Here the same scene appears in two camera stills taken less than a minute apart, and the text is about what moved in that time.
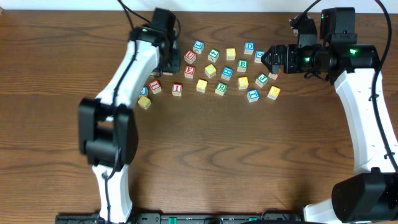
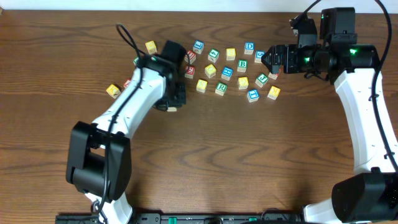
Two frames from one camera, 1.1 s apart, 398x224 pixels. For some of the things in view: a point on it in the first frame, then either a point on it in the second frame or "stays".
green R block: [221, 88] stays
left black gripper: [173, 61] -> [179, 94]
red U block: [189, 56] stays
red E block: [189, 71] stays
